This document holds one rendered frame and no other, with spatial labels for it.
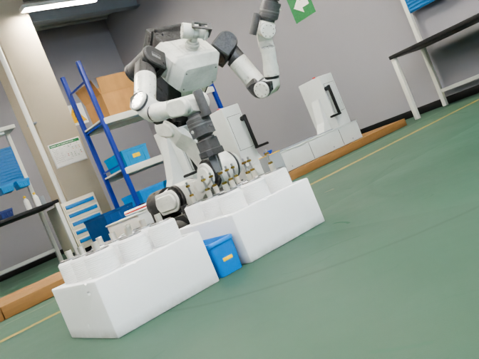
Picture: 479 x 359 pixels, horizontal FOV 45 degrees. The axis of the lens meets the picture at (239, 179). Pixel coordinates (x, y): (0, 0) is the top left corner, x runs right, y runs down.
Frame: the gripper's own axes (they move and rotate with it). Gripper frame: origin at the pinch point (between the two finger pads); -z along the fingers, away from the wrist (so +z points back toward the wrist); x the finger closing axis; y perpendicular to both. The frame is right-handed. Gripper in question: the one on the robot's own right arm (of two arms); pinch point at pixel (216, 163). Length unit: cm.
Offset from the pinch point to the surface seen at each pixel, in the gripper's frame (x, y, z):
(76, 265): -47, 35, -13
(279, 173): 17.4, -13.7, -12.3
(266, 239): -1.9, -7.7, -31.4
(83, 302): -51, 34, -24
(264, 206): 2.3, -9.8, -20.7
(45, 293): 76, 185, -33
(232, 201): -4.2, -2.2, -14.3
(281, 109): 667, 212, 43
